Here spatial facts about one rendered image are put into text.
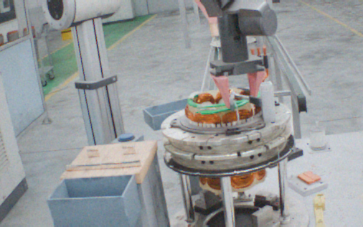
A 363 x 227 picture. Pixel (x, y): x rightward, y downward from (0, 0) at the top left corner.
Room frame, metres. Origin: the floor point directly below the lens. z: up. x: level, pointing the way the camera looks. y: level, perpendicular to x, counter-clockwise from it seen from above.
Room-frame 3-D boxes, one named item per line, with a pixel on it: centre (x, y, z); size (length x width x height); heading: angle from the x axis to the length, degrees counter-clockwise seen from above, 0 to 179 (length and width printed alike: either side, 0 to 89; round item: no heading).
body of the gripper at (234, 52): (1.02, -0.12, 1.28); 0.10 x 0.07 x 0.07; 101
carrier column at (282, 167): (1.13, -0.22, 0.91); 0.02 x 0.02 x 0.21
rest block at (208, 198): (1.25, -0.03, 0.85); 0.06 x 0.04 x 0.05; 131
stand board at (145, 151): (1.07, 0.19, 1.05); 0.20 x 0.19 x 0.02; 170
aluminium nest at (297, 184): (1.33, -0.33, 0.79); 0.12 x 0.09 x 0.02; 17
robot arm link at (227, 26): (1.02, -0.13, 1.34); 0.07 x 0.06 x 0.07; 45
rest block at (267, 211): (1.05, -0.16, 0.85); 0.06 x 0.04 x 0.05; 127
